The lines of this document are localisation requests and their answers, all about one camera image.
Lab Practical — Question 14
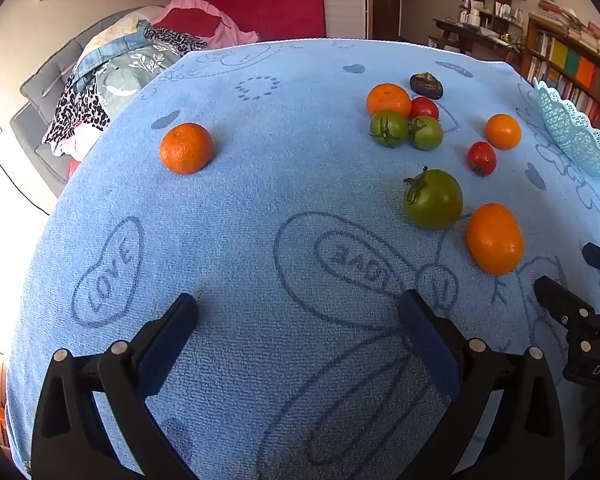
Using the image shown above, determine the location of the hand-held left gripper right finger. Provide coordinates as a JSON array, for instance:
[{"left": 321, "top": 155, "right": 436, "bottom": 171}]
[{"left": 398, "top": 289, "right": 566, "bottom": 480}]

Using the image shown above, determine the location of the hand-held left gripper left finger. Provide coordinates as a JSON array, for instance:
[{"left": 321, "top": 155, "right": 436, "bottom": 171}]
[{"left": 31, "top": 292, "right": 199, "bottom": 480}]

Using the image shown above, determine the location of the orange mandarin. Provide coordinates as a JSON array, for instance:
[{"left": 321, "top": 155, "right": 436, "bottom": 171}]
[
  {"left": 159, "top": 122, "right": 215, "bottom": 176},
  {"left": 366, "top": 82, "right": 412, "bottom": 118},
  {"left": 485, "top": 113, "right": 523, "bottom": 151},
  {"left": 466, "top": 202, "right": 525, "bottom": 277}
]

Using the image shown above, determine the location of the light blue lattice basket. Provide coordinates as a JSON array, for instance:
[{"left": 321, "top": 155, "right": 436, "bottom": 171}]
[{"left": 532, "top": 78, "right": 600, "bottom": 184}]

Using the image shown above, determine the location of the large green tomato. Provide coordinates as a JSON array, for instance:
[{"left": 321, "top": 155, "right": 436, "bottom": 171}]
[{"left": 403, "top": 166, "right": 464, "bottom": 231}]

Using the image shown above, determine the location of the red tomato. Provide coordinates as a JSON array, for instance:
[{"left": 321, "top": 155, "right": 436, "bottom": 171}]
[
  {"left": 467, "top": 141, "right": 498, "bottom": 177},
  {"left": 409, "top": 96, "right": 440, "bottom": 122}
]

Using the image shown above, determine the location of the blue printed towel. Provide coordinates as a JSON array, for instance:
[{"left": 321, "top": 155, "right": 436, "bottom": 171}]
[{"left": 5, "top": 38, "right": 600, "bottom": 480}]

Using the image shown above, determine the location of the wooden bookshelf with books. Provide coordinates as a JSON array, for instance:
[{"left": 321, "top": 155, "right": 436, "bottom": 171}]
[{"left": 526, "top": 0, "right": 600, "bottom": 133}]

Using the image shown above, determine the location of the small green tomato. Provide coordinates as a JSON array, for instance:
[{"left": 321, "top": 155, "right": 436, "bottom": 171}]
[
  {"left": 369, "top": 110, "right": 410, "bottom": 149},
  {"left": 408, "top": 115, "right": 444, "bottom": 152}
]

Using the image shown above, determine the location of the dark brown wrinkled fruit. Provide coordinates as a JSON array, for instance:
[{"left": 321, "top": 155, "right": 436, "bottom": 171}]
[{"left": 409, "top": 72, "right": 444, "bottom": 98}]

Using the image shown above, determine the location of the wooden desk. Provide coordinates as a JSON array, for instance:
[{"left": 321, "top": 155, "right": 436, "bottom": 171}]
[{"left": 428, "top": 17, "right": 527, "bottom": 63}]

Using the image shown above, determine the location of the wooden desk shelf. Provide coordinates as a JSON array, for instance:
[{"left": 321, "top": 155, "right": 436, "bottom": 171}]
[{"left": 459, "top": 0, "right": 529, "bottom": 31}]

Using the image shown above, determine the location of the grey sofa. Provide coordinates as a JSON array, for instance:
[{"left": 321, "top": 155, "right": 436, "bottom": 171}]
[{"left": 10, "top": 6, "right": 181, "bottom": 202}]

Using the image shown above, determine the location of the pile of patterned clothes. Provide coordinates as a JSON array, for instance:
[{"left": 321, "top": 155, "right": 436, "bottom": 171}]
[{"left": 43, "top": 19, "right": 212, "bottom": 157}]

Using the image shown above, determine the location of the pink blanket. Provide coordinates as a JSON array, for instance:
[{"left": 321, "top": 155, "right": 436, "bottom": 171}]
[{"left": 151, "top": 0, "right": 260, "bottom": 47}]

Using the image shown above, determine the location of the dark wooden door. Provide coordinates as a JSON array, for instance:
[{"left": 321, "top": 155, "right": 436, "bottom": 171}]
[{"left": 369, "top": 0, "right": 402, "bottom": 41}]

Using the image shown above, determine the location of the black wall cable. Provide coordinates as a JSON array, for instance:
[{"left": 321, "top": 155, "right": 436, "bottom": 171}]
[{"left": 0, "top": 136, "right": 52, "bottom": 217}]

